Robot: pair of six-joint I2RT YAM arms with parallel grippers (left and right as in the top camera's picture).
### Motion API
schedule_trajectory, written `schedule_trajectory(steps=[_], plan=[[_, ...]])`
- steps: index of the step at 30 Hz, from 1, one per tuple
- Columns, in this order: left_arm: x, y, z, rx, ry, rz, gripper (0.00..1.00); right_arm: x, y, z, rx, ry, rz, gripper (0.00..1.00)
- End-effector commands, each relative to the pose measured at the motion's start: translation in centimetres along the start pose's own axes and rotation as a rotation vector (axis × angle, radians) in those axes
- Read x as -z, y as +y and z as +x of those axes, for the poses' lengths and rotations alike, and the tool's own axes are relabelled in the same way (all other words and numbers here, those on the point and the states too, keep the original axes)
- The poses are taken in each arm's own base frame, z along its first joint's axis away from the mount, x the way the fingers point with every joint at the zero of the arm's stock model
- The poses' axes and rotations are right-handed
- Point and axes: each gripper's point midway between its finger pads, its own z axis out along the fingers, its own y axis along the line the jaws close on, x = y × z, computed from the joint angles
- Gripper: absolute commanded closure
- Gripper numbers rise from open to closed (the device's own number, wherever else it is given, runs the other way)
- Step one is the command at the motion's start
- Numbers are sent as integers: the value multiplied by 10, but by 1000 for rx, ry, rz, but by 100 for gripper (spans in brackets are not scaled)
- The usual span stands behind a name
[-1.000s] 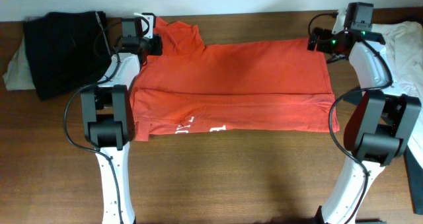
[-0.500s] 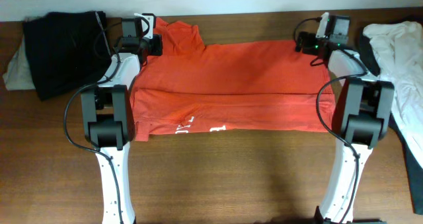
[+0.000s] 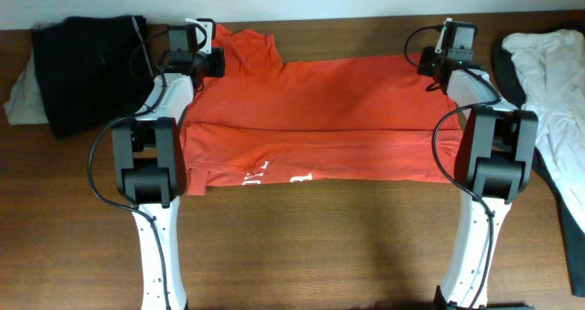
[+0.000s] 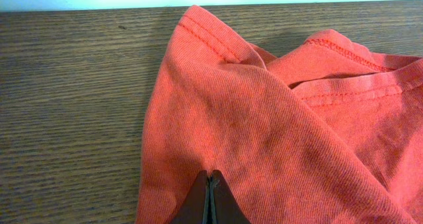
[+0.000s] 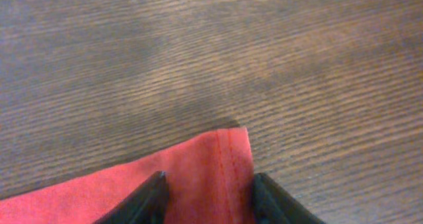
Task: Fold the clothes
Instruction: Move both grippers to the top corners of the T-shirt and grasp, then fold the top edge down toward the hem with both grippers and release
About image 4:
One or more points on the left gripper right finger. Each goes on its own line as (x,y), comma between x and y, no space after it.
(224,208)

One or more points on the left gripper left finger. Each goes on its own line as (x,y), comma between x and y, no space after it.
(195,207)

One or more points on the red t-shirt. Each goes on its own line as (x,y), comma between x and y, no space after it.
(329,133)

